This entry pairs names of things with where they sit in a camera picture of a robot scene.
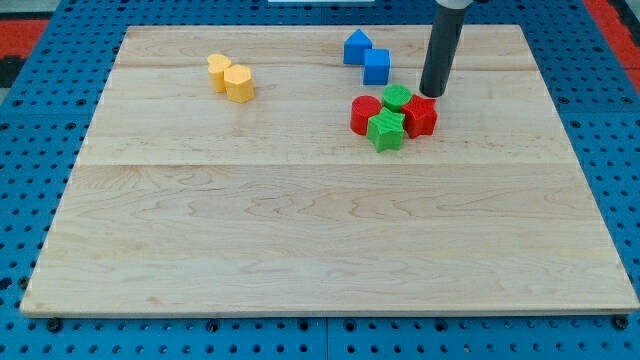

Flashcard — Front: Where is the grey robot arm end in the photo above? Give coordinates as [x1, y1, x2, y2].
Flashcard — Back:
[436, 0, 473, 10]

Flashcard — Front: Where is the yellow hexagon block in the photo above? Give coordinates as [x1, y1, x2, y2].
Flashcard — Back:
[223, 64, 255, 103]

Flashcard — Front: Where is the green star block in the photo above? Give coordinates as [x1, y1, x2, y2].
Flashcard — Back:
[366, 107, 405, 153]

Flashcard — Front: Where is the red cylinder block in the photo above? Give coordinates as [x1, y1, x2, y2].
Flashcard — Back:
[350, 95, 382, 136]

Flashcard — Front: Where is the light wooden board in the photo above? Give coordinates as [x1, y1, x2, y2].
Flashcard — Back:
[21, 25, 639, 318]

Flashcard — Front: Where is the green cylinder block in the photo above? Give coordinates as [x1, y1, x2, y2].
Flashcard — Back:
[382, 84, 413, 113]

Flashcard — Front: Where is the red star block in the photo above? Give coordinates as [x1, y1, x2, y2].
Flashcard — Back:
[401, 95, 438, 139]

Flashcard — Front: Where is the blue cube block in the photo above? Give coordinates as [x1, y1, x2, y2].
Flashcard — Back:
[363, 49, 391, 85]

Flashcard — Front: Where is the blue pentagon house block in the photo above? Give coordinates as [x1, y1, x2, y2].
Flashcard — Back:
[343, 29, 373, 65]

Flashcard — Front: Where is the yellow heart block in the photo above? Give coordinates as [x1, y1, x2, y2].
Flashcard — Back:
[207, 53, 232, 93]

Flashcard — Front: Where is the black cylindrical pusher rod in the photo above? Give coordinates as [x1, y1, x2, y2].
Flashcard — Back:
[420, 3, 469, 98]

